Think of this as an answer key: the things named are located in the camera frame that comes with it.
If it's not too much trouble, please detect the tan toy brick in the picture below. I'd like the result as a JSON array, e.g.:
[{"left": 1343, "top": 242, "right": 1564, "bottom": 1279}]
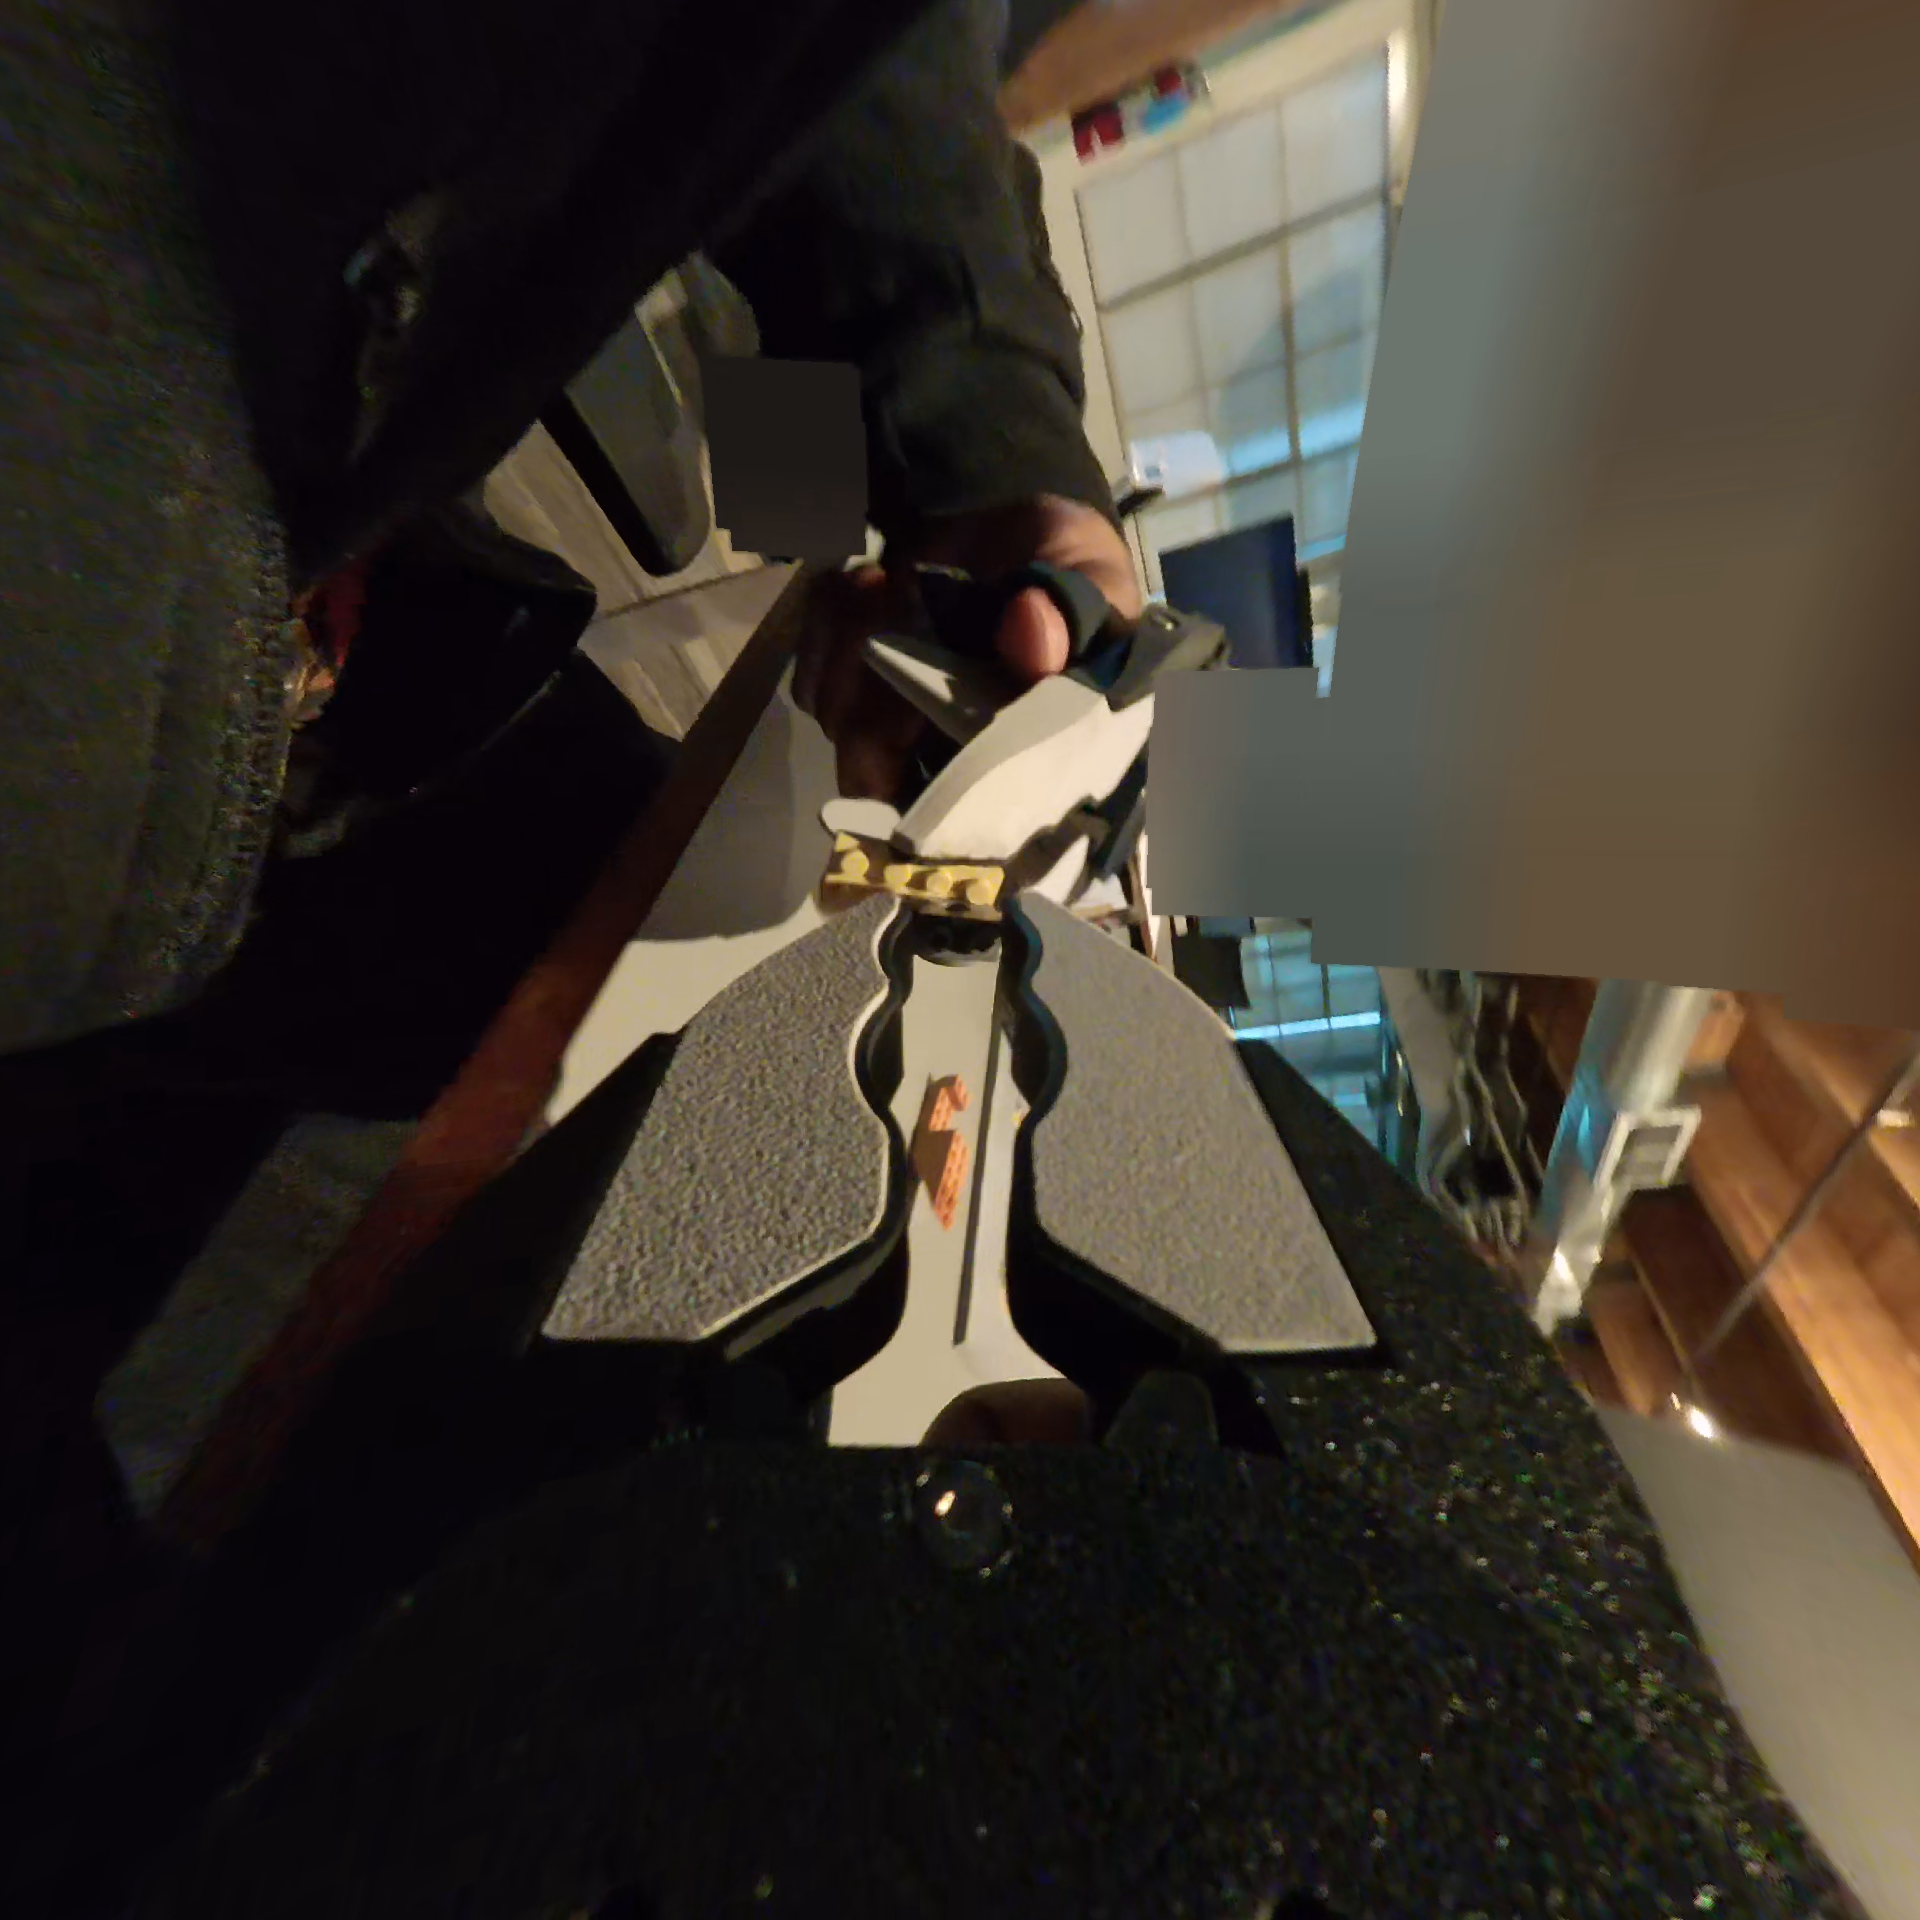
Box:
[{"left": 822, "top": 834, "right": 1006, "bottom": 918}]

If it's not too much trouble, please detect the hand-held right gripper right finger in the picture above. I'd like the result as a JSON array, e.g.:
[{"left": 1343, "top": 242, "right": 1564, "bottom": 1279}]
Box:
[{"left": 1008, "top": 897, "right": 1377, "bottom": 1357}]

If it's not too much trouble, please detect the person's left forearm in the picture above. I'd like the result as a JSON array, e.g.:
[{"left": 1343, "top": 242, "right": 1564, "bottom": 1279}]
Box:
[{"left": 659, "top": 0, "right": 1123, "bottom": 549}]

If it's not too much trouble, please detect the person's left hand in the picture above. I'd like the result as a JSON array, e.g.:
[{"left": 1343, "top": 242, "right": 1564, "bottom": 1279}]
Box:
[{"left": 791, "top": 491, "right": 1142, "bottom": 812}]

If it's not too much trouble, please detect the large black monitor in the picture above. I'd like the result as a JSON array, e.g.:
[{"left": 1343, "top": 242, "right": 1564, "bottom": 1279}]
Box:
[{"left": 1160, "top": 512, "right": 1304, "bottom": 673}]

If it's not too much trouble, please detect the person's torso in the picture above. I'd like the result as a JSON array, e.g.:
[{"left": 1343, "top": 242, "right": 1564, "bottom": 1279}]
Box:
[{"left": 0, "top": 0, "right": 843, "bottom": 1920}]

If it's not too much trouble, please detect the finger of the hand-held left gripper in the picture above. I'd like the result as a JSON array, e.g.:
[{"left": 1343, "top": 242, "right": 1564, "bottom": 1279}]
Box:
[
  {"left": 895, "top": 674, "right": 1154, "bottom": 861},
  {"left": 1032, "top": 808, "right": 1146, "bottom": 912}
]

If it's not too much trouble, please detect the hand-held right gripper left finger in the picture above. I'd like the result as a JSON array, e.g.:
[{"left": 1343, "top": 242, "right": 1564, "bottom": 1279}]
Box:
[{"left": 539, "top": 897, "right": 912, "bottom": 1349}]

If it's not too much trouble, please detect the orange toy brick assembly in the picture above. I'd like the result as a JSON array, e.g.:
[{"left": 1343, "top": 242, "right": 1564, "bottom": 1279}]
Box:
[{"left": 905, "top": 1075, "right": 978, "bottom": 1237}]

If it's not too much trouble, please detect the grey desk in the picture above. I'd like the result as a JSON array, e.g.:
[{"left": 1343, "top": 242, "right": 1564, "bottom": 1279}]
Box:
[{"left": 150, "top": 562, "right": 1156, "bottom": 1517}]

